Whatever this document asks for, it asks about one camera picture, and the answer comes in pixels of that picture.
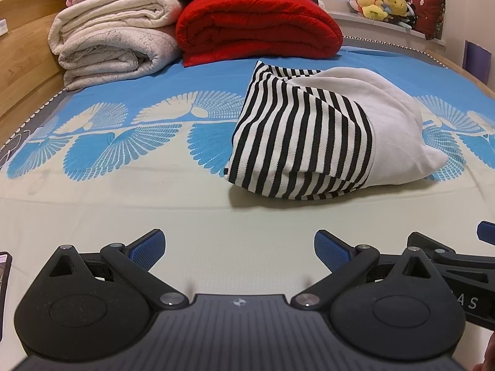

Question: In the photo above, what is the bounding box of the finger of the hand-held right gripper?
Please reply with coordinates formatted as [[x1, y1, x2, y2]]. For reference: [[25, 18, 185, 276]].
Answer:
[[407, 232, 495, 268], [476, 221, 495, 245]]

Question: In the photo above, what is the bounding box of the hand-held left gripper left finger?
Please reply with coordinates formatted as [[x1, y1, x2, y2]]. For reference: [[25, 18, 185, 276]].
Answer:
[[48, 229, 190, 312]]

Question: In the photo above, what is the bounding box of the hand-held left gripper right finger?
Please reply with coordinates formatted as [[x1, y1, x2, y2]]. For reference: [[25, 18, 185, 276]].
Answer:
[[290, 230, 437, 312]]

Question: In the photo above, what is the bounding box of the black white striped hoodie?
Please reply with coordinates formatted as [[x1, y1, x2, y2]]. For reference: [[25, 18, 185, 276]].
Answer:
[[224, 61, 449, 202]]

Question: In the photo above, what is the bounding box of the person's right hand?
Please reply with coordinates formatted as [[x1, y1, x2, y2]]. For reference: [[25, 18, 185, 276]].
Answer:
[[474, 334, 495, 371]]

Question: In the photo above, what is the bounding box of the smartphone with dark case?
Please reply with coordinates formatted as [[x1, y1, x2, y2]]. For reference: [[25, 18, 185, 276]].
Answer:
[[0, 251, 13, 310]]

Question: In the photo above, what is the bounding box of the purple box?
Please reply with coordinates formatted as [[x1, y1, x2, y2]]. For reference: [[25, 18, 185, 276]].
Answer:
[[463, 40, 491, 82]]

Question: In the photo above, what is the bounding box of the wooden headboard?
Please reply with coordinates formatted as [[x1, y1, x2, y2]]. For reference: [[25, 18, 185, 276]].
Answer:
[[0, 0, 84, 140]]

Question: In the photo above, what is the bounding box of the dark red pillow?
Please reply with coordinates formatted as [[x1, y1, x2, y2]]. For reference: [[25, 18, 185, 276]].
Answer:
[[411, 0, 446, 41]]

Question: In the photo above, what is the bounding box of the black white striped plush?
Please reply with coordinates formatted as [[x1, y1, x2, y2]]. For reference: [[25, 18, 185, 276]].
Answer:
[[398, 8, 419, 30]]

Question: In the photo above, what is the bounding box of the cream folded blanket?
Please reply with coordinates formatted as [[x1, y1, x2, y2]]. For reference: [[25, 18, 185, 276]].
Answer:
[[49, 0, 185, 57]]

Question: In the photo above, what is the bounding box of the white window sill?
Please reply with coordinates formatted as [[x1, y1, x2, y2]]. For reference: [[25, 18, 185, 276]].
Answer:
[[329, 10, 444, 41]]

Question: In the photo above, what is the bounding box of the red folded blanket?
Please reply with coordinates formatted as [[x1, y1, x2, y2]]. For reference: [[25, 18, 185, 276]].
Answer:
[[176, 0, 344, 68]]

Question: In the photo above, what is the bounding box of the yellow duck plush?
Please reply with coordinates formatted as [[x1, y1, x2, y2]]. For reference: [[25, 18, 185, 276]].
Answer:
[[350, 0, 390, 22]]

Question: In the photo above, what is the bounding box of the wooden bed side rail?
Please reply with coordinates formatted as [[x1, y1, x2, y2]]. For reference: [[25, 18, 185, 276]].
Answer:
[[435, 52, 495, 98]]

